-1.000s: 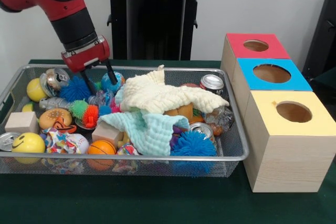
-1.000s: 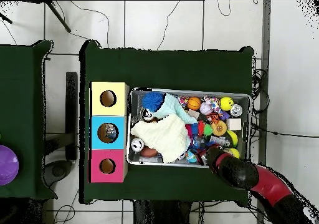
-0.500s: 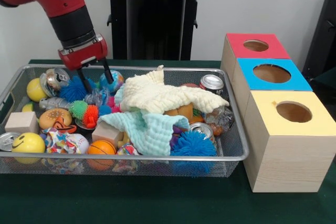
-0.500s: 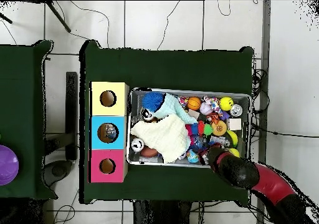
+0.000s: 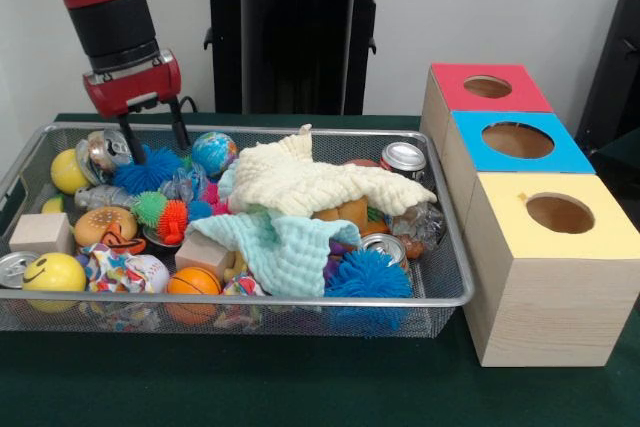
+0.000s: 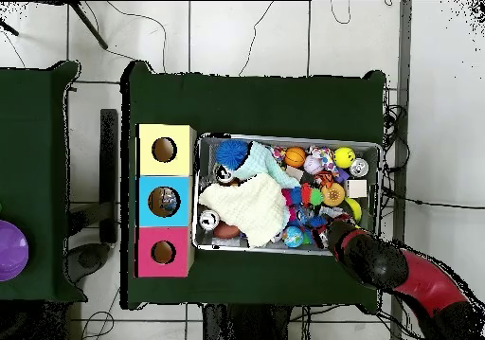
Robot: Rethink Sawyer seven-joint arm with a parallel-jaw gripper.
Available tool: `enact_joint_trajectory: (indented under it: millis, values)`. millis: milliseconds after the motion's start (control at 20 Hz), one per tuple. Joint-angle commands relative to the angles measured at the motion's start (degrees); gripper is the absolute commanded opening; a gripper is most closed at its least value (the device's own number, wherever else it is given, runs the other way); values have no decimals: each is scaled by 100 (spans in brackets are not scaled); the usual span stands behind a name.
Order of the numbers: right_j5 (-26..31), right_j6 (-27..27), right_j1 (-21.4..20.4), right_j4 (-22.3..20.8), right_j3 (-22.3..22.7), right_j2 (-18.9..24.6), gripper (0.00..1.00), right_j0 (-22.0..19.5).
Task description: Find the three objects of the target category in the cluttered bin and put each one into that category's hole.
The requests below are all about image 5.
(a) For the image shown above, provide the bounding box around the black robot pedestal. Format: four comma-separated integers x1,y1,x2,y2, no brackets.
193,0,403,116

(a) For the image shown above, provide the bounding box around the blue spiky rubber ball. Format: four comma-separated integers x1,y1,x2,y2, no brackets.
113,145,184,194

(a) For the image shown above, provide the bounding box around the blue furry monster toy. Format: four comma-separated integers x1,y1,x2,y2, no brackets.
324,247,414,299

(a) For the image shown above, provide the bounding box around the dark green side table cloth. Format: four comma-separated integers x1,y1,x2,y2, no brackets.
589,126,640,213

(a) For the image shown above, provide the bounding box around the small orange basketball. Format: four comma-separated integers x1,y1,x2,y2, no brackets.
166,266,223,324

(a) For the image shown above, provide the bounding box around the blue green globe ball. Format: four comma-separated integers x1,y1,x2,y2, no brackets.
191,131,239,178

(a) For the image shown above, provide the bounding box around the yellow smiley ball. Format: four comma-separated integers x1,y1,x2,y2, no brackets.
21,252,88,313

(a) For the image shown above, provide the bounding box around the small white baseball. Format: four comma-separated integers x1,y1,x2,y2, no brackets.
124,254,170,293

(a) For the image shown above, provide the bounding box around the wooden box with three holes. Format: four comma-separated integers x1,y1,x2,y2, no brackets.
419,64,640,368

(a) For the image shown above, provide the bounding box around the clear packet of orange snacks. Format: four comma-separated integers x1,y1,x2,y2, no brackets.
392,200,446,261

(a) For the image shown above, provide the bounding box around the mint waffle cloth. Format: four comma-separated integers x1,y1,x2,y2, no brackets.
185,166,361,298

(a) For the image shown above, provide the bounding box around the toy hamburger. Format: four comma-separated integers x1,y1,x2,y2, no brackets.
74,206,139,248

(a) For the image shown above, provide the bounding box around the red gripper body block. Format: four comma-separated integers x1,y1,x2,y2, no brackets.
82,49,182,121

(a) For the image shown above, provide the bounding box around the shallow wire mesh bin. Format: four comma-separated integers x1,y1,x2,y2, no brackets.
0,121,474,341

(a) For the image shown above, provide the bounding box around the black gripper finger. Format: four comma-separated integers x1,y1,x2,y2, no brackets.
117,115,149,166
167,95,192,149

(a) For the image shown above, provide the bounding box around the plain wooden cube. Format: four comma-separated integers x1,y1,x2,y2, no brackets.
8,212,74,256

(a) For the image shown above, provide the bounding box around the cream waffle cloth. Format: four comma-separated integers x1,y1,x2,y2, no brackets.
229,123,437,221

